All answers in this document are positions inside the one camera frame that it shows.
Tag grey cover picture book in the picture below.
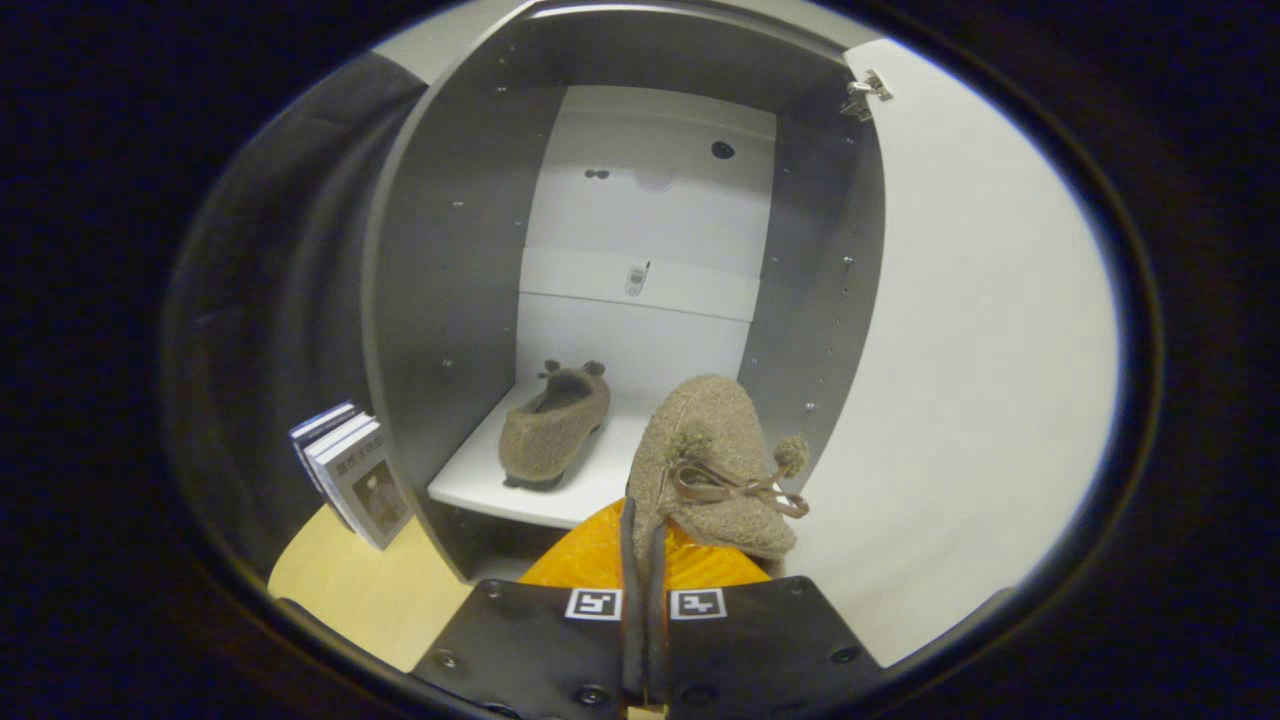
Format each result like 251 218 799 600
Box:
314 422 413 552

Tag dark blue cover book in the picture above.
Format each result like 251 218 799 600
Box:
289 401 359 496

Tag metal door hinge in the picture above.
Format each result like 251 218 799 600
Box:
840 68 895 123

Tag grey shoe cabinet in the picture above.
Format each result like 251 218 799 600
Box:
360 0 888 588

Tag black backdrop cloth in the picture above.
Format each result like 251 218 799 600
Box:
163 50 431 601

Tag white spine book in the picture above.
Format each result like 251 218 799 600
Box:
303 412 377 531

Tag brown fuzzy slipper shoe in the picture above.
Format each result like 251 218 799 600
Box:
625 374 812 578
498 359 612 492

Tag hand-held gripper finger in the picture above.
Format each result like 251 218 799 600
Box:
410 497 647 720
647 520 888 720

